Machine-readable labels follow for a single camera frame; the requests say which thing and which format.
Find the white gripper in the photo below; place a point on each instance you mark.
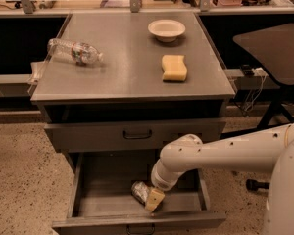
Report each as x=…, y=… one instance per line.
x=160, y=182

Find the crushed 7up can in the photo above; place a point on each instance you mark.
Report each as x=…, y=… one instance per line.
x=140, y=191

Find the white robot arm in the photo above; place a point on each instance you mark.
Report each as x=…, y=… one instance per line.
x=270, y=150

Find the grey open middle drawer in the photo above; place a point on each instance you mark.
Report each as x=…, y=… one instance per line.
x=102, y=203

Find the grey upper drawer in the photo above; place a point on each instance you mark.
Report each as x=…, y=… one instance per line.
x=129, y=135

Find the grey drawer cabinet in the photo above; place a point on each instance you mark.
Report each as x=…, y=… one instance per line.
x=127, y=85

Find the black office chair base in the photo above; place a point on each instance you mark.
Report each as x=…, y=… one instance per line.
x=254, y=185

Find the yellow sponge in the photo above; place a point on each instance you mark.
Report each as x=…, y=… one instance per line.
x=174, y=68

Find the clear plastic water bottle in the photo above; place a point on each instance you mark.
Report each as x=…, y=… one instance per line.
x=71, y=51

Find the white bowl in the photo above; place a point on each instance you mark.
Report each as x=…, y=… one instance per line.
x=166, y=30

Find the clear plastic side holder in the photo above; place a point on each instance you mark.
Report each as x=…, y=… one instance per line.
x=37, y=71

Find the black folding side table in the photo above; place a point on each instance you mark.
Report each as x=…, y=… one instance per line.
x=273, y=49

